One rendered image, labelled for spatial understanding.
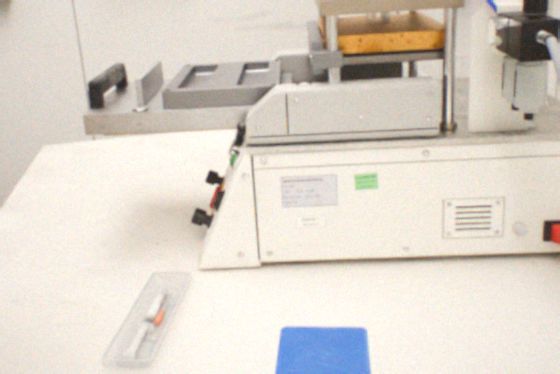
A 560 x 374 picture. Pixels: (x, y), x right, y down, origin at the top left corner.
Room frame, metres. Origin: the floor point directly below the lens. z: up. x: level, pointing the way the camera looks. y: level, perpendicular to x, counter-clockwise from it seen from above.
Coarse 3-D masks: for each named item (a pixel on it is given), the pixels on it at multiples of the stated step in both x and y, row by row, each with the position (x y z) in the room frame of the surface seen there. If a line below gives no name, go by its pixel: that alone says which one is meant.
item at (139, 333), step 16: (160, 272) 0.76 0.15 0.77; (176, 272) 0.75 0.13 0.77; (144, 288) 0.72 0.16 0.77; (160, 288) 0.71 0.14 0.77; (176, 288) 0.71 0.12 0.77; (144, 304) 0.68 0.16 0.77; (160, 304) 0.68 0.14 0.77; (128, 320) 0.65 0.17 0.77; (144, 320) 0.65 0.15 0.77; (160, 320) 0.64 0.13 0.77; (128, 336) 0.62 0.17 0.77; (144, 336) 0.61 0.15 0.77; (112, 352) 0.59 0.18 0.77; (128, 352) 0.59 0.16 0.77; (144, 352) 0.58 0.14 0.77
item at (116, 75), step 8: (120, 64) 1.02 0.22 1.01; (104, 72) 0.96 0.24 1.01; (112, 72) 0.97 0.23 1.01; (120, 72) 1.00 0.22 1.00; (96, 80) 0.90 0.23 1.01; (104, 80) 0.92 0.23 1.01; (112, 80) 0.95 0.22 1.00; (120, 80) 1.01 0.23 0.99; (88, 88) 0.90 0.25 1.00; (96, 88) 0.89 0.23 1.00; (104, 88) 0.91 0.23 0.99; (96, 96) 0.89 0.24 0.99; (96, 104) 0.89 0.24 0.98; (104, 104) 0.90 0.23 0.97
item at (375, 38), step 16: (368, 16) 0.93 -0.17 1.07; (384, 16) 0.93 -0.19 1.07; (400, 16) 1.00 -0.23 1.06; (416, 16) 0.99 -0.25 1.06; (320, 32) 0.95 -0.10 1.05; (352, 32) 0.87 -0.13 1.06; (368, 32) 0.86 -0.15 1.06; (384, 32) 0.85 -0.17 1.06; (400, 32) 0.84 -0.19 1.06; (416, 32) 0.84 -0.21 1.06; (432, 32) 0.84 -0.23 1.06; (352, 48) 0.84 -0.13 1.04; (368, 48) 0.84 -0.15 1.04; (384, 48) 0.84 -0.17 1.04; (400, 48) 0.84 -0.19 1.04; (416, 48) 0.84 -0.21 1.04; (432, 48) 0.84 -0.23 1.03; (352, 64) 0.84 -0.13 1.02
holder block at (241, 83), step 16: (208, 64) 1.05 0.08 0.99; (224, 64) 1.04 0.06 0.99; (240, 64) 1.03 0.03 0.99; (256, 64) 1.04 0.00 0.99; (272, 64) 1.01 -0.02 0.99; (176, 80) 0.93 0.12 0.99; (192, 80) 1.00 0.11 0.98; (208, 80) 0.99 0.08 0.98; (224, 80) 0.91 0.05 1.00; (240, 80) 0.94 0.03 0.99; (256, 80) 0.97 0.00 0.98; (272, 80) 0.89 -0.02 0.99; (176, 96) 0.86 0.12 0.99; (192, 96) 0.86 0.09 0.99; (208, 96) 0.86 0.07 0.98; (224, 96) 0.86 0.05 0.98; (240, 96) 0.85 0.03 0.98; (256, 96) 0.85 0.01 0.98
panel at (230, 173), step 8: (240, 152) 0.83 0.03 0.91; (240, 160) 0.80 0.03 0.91; (232, 168) 0.83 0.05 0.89; (232, 176) 0.81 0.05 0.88; (224, 184) 0.95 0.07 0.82; (224, 192) 0.83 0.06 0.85; (224, 200) 0.81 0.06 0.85; (216, 216) 0.81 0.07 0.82; (208, 232) 0.83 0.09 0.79; (200, 256) 0.81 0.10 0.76
